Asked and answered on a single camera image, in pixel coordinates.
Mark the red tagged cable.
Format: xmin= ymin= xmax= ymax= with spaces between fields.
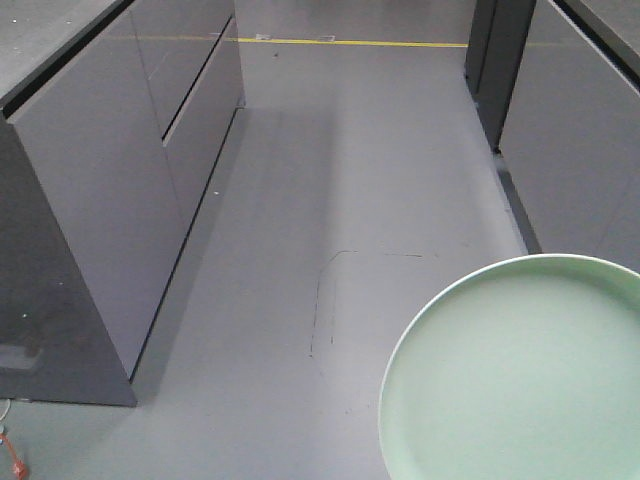
xmin=0 ymin=397 xmax=27 ymax=479

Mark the grey kitchen cabinet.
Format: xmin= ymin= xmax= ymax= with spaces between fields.
xmin=464 ymin=1 xmax=639 ymax=269
xmin=1 ymin=1 xmax=244 ymax=406

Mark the light green round plate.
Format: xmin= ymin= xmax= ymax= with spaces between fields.
xmin=378 ymin=254 xmax=639 ymax=479

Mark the grey left kitchen cabinet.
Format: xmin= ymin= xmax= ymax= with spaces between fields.
xmin=1 ymin=1 xmax=244 ymax=406

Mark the grey right kitchen cabinet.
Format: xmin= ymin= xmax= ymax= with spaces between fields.
xmin=464 ymin=1 xmax=639 ymax=269

